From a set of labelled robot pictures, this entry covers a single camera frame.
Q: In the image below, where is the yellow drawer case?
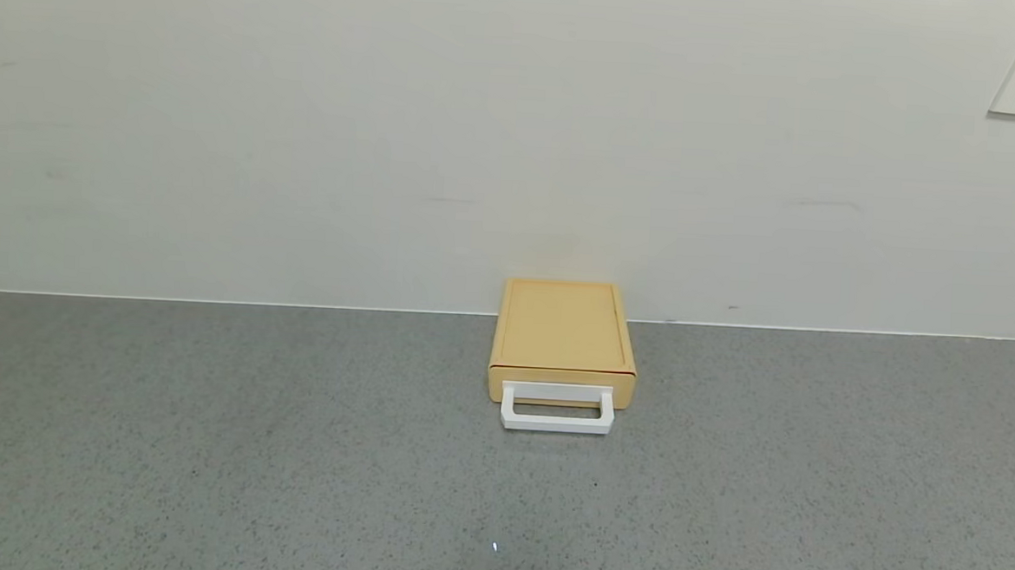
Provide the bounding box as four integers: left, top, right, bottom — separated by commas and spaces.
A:
487, 277, 643, 409

